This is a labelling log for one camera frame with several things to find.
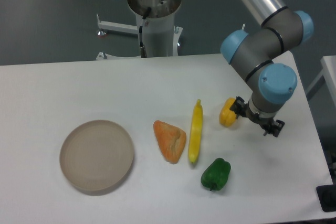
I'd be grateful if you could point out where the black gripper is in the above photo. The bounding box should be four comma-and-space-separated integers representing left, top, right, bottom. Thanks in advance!
229, 97, 285, 137

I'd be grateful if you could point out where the yellow bell pepper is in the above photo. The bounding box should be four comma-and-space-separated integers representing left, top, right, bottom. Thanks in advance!
219, 98, 236, 127

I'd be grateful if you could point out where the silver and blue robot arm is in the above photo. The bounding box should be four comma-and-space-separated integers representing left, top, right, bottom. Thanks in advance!
127, 0, 314, 136

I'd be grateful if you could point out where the green bell pepper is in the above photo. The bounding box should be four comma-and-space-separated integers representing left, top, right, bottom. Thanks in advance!
201, 158, 231, 191

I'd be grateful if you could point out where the yellow banana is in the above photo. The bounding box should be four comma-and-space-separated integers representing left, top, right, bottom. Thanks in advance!
188, 99, 203, 164

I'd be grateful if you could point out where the orange bread wedge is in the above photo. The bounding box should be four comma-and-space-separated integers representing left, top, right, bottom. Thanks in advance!
153, 120, 186, 164

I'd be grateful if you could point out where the white side table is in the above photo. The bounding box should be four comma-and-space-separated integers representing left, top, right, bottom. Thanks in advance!
305, 55, 335, 103

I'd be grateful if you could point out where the black device at table edge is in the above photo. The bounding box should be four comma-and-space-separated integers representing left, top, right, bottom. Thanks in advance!
316, 184, 336, 212

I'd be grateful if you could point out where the beige round plate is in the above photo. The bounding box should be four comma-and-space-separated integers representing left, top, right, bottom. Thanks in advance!
59, 120, 134, 195

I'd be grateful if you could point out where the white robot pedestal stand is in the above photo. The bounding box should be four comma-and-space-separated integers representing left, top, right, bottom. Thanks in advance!
96, 0, 183, 58

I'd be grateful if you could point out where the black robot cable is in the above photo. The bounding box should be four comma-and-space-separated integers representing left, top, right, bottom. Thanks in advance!
138, 7, 152, 59

